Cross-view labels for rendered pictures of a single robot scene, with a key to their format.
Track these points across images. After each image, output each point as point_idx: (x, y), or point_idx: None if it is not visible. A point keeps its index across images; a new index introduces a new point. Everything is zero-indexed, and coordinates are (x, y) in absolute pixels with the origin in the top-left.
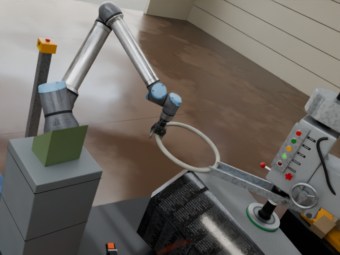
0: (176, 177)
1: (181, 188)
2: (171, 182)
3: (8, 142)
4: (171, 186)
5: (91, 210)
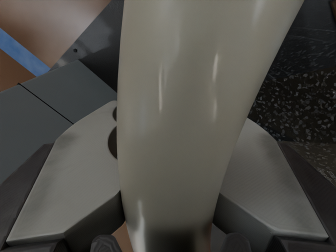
0: (331, 122)
1: (333, 173)
2: (297, 130)
3: None
4: (294, 150)
5: (122, 4)
